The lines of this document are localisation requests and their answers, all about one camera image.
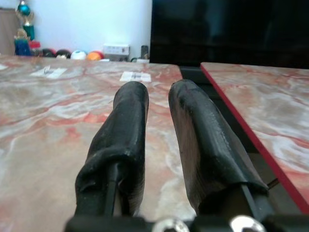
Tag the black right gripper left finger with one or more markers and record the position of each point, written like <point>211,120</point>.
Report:
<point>120,145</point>

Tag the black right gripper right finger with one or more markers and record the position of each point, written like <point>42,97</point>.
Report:
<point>205,145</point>

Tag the white paper label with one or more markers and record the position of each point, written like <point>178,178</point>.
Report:
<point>49,72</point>
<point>135,76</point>
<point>1,67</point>

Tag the orange ball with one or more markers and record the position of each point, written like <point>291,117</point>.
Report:
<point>93,56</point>

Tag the white box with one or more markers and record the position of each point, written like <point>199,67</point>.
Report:
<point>116,50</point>

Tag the white ball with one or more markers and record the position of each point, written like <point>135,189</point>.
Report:
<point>78,55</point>

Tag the black television screen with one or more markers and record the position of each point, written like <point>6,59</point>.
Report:
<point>229,31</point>

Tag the small red object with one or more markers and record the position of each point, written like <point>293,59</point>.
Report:
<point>35,45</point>

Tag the short gold trophy blue base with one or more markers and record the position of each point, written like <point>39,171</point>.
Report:
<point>21,44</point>

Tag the light wooden cabinet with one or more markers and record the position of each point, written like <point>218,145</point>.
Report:
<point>6,31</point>

